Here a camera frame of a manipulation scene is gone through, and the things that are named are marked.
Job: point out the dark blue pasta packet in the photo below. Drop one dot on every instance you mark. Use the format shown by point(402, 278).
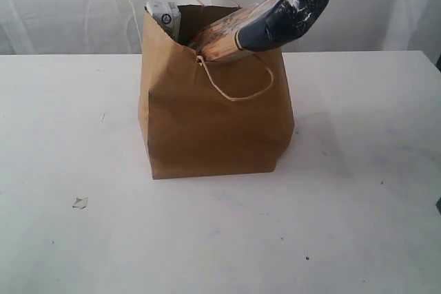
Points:
point(263, 26)

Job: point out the small white blue packet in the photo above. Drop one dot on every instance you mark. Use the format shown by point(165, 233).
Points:
point(167, 15)

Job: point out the brown paper shopping bag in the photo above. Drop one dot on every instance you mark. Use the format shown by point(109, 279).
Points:
point(210, 119)

